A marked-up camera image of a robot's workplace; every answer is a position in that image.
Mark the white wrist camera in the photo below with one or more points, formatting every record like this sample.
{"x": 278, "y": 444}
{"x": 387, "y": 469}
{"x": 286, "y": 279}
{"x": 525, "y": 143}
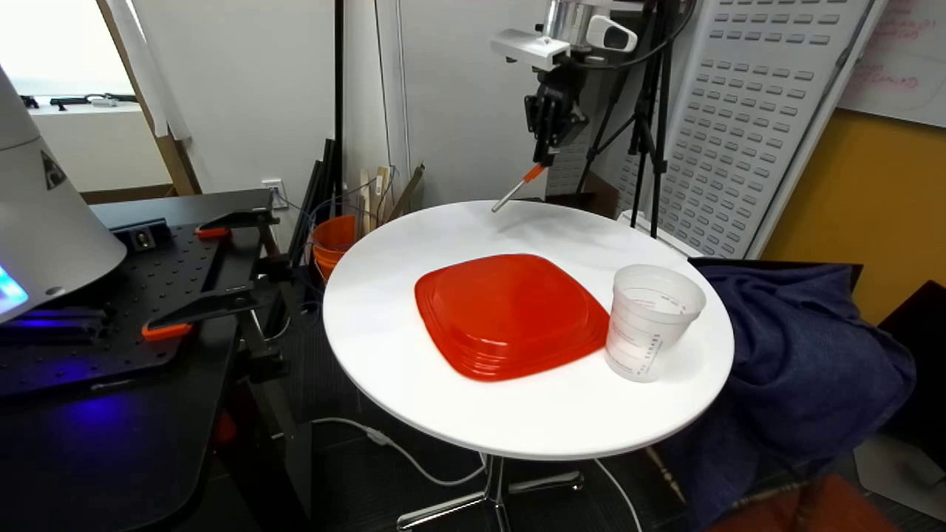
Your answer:
{"x": 531, "y": 50}

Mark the black orange clamp near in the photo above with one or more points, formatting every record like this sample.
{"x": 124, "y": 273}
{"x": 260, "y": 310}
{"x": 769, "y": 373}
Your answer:
{"x": 209, "y": 307}

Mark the orange capped marker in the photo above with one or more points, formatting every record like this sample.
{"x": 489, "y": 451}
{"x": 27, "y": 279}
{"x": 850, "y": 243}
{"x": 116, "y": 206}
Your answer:
{"x": 525, "y": 183}

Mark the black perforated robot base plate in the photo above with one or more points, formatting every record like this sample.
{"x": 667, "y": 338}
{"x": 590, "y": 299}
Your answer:
{"x": 95, "y": 335}

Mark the clear plastic measuring cup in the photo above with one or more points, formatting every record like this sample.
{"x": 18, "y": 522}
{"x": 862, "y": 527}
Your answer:
{"x": 652, "y": 313}

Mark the navy blue cloth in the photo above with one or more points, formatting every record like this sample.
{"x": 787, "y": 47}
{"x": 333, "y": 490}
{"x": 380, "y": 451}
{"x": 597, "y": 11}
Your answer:
{"x": 812, "y": 379}

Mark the black orange clamp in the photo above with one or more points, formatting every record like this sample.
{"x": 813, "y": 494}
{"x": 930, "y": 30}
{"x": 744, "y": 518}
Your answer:
{"x": 209, "y": 307}
{"x": 228, "y": 224}

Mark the red square plate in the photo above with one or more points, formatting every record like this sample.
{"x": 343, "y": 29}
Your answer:
{"x": 509, "y": 317}

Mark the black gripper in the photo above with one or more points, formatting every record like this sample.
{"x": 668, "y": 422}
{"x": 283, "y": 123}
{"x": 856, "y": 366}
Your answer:
{"x": 555, "y": 104}

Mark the black orange clamp far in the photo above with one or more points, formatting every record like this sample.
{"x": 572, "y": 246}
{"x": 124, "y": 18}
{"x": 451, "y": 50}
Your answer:
{"x": 228, "y": 224}

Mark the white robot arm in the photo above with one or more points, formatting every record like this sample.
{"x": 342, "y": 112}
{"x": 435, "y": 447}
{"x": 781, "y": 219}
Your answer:
{"x": 50, "y": 243}

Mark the orange bucket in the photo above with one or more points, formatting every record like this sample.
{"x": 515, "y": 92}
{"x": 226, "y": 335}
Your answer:
{"x": 333, "y": 242}

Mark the white pegboard panel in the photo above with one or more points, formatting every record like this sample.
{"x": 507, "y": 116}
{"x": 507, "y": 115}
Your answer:
{"x": 759, "y": 88}

